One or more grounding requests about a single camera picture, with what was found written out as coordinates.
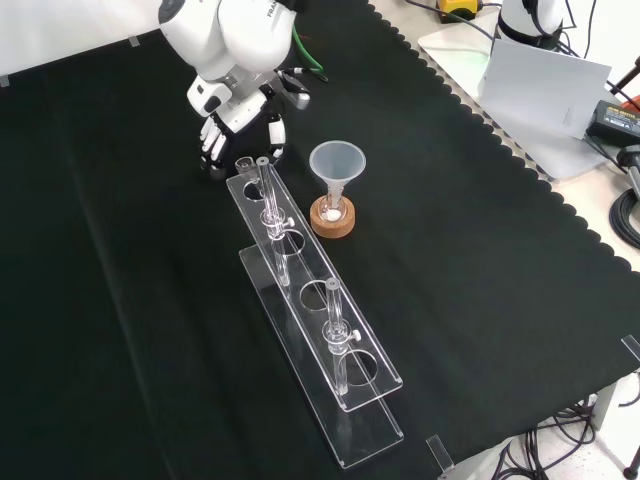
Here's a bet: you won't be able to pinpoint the white folded card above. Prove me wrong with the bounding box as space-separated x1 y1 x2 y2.
481 38 613 141

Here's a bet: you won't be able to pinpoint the black floor cables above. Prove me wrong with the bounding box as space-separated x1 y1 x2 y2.
492 397 601 480

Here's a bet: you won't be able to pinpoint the cork ring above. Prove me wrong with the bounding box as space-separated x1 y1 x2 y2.
309 196 359 240

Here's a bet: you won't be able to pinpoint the coiled black cables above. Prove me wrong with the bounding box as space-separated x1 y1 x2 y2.
608 188 640 250

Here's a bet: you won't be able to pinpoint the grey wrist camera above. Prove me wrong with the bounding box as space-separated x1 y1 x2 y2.
276 68 313 111

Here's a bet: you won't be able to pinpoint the green cable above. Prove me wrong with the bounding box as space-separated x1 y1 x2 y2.
291 22 326 77

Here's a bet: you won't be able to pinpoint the black tripod leg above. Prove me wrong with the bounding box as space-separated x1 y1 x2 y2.
606 55 640 97

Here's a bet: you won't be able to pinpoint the black table cloth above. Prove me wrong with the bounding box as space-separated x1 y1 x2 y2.
0 0 640 480

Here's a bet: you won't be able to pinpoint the clear plastic funnel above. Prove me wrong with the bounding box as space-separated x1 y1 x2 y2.
308 141 367 211

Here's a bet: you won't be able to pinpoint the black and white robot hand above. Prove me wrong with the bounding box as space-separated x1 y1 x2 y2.
187 74 289 182

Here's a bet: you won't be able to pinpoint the yellow stop button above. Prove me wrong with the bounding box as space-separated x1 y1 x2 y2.
433 0 484 24

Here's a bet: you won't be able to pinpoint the black power adapter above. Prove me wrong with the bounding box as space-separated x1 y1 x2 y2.
584 99 640 148

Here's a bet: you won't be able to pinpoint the clear acrylic funnel stand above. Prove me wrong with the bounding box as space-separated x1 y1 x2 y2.
225 155 405 470

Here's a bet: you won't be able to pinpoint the round-bottom glass flask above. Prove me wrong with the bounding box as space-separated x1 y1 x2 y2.
319 192 349 224

